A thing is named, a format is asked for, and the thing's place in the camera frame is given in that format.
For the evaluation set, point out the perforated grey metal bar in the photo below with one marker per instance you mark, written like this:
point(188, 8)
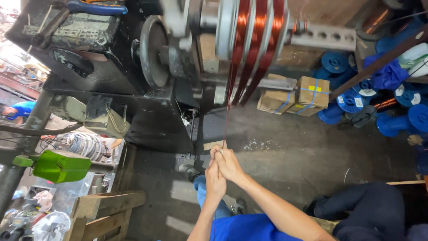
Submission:
point(322, 37)

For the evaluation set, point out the black coil winding machine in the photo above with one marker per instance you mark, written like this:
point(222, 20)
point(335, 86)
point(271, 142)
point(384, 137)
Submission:
point(150, 127)

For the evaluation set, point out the person's right black shoe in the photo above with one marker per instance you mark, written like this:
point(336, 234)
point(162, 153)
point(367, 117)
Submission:
point(240, 206)

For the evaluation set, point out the person's left fingers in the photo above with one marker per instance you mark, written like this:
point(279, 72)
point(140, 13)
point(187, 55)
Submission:
point(211, 164)

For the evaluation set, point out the person's blue shirt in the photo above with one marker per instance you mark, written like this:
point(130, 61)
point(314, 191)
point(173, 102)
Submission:
point(247, 229)

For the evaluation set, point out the grey metal pulley wheel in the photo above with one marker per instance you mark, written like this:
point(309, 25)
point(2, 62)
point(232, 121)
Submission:
point(152, 50)

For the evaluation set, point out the person's left black shoe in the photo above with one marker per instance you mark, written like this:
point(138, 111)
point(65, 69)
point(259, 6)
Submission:
point(189, 171)

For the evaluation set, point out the cluttered workbench with parts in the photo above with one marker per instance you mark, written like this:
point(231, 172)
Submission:
point(40, 200)

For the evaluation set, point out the person's right fingers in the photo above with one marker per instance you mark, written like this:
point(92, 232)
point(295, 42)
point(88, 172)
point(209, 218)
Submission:
point(216, 152)

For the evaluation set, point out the person's blue jeans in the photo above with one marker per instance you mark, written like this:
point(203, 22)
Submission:
point(200, 194)

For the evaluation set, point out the blue cloth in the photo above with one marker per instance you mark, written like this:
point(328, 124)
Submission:
point(388, 73)

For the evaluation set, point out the wooden crate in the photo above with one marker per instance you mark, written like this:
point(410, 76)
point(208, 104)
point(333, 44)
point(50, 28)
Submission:
point(100, 207)

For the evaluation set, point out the person's right hand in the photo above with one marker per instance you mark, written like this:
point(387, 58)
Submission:
point(230, 165)

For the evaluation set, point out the person's left hand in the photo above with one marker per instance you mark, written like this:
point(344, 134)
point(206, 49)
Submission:
point(215, 182)

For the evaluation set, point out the person's black shoe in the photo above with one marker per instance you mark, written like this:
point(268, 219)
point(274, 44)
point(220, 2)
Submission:
point(189, 171)
point(240, 206)

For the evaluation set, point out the white fan guard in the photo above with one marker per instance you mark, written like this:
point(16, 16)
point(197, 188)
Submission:
point(52, 227)

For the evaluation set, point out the green metal tool housing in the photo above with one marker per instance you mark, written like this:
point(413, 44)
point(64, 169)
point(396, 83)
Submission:
point(60, 166)

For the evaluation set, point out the white plastic container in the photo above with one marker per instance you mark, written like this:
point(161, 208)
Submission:
point(414, 55)

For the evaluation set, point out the black sandal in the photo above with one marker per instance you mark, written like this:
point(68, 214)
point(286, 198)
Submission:
point(362, 117)

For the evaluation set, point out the grey metal pole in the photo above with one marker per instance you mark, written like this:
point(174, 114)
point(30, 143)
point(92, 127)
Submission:
point(31, 124)

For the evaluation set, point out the cardboard box with yellow label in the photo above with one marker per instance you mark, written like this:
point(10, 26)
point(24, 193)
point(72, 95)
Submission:
point(311, 97)

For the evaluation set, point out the rusty brown metal bar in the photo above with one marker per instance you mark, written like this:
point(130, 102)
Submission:
point(377, 63)

